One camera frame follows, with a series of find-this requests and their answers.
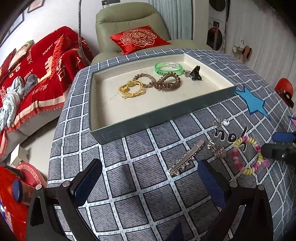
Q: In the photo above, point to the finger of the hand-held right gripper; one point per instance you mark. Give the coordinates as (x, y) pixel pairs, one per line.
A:
(277, 151)
(283, 136)

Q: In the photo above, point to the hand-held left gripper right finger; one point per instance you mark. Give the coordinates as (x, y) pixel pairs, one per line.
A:
(211, 185)

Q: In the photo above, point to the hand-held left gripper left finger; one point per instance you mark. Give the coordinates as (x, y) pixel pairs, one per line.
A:
(87, 179)

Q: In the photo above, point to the silver hair clip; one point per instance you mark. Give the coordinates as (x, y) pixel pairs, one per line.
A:
(187, 157)

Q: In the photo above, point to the shallow grey box tray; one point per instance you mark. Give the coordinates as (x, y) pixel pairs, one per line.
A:
(159, 97)

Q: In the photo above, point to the black claw hair clip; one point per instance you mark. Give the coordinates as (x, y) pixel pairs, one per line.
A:
(195, 73)

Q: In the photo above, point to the green translucent bangle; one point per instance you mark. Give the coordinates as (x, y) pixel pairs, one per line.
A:
(159, 69)

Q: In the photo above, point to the silver pink heart charm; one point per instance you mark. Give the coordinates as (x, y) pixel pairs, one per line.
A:
(216, 149)

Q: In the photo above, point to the red round object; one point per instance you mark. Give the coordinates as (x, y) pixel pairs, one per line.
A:
(284, 87)

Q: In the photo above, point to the black letter hair clip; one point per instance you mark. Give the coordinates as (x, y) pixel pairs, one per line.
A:
(219, 135)

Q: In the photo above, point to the red round patterned stool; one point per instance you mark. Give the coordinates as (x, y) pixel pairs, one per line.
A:
(32, 173)

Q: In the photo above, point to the silver pearl earring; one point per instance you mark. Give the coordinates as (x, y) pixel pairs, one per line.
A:
(218, 121)

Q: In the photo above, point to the jar with blue lid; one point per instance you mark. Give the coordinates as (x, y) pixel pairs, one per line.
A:
(19, 191)

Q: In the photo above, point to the white box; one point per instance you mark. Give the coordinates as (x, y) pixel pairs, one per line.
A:
(19, 156)

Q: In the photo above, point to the grey sofa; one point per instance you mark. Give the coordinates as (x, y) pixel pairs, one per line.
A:
(27, 136)

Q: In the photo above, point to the red packet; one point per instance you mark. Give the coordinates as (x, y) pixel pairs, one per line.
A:
(11, 215)

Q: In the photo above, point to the hanging slippers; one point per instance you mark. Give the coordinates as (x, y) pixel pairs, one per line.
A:
(245, 51)

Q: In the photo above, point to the sofa with red cover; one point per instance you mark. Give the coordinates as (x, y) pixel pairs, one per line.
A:
(46, 92)

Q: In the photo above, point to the light blue clothing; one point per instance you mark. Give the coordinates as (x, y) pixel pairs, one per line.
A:
(10, 102)

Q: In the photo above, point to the grey clothing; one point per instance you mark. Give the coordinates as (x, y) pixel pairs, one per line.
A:
(30, 84)

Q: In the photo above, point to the red satin pillow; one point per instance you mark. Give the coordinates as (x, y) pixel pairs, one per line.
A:
(57, 51)

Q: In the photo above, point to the photo print pillow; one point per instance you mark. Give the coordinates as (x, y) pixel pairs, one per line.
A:
(22, 52)

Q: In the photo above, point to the gooseneck phone stand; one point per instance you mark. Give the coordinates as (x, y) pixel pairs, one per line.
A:
(79, 34)

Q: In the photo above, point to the red embroidered cushion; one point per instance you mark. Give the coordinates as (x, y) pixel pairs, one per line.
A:
(138, 38)

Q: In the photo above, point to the pale blue curtain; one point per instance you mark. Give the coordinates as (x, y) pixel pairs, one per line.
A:
(172, 16)

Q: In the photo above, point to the green armchair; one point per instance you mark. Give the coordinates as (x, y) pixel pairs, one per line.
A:
(120, 16)

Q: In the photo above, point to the black picture frame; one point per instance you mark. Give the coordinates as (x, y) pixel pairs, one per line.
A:
(35, 5)
(16, 23)

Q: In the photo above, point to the wall socket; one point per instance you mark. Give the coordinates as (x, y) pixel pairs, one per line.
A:
(109, 2)

